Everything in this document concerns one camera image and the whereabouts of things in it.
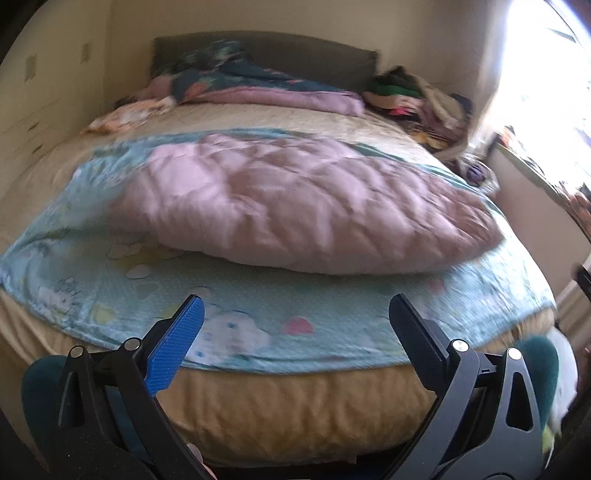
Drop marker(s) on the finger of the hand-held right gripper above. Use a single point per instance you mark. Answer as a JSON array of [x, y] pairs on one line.
[[584, 279]]

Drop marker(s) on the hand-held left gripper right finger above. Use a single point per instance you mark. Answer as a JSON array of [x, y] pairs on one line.
[[420, 344]]

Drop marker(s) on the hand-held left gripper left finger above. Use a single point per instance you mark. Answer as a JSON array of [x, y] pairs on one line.
[[173, 344]]

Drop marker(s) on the pink quilted jacket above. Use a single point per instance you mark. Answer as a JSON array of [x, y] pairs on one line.
[[300, 207]]

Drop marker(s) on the plastic bag of clothes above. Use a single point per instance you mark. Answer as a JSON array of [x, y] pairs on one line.
[[478, 170]]

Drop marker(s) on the pile of assorted clothes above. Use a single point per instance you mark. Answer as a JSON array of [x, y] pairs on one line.
[[415, 106]]

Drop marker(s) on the person's right leg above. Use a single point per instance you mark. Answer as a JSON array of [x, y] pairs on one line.
[[538, 369]]

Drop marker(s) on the person's leg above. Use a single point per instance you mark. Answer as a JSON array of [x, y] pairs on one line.
[[538, 369], [39, 392]]

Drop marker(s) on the light blue cartoon blanket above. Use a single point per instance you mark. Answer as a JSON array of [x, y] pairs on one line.
[[277, 323]]

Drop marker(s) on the bed with beige sheet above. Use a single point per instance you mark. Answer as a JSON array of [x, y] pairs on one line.
[[277, 406]]

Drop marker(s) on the cluttered windowsill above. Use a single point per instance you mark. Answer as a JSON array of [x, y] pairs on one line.
[[531, 161]]

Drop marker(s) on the person's left leg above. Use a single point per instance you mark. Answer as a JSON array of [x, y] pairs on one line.
[[39, 392]]

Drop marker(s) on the cream curtain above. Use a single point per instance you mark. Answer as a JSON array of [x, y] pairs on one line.
[[485, 92]]

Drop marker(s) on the bright window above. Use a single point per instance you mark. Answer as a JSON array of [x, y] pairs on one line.
[[549, 60]]

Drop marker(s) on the peach patterned cloth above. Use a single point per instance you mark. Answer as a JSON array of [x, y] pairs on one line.
[[124, 115]]

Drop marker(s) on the pink pillow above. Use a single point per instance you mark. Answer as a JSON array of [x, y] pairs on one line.
[[154, 87]]

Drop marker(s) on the dark floral quilt pink lining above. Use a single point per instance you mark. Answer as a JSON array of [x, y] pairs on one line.
[[258, 87]]

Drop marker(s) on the cream wardrobe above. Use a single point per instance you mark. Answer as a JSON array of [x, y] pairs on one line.
[[41, 92]]

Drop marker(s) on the grey upholstered headboard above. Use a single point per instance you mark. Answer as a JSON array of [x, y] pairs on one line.
[[300, 55]]

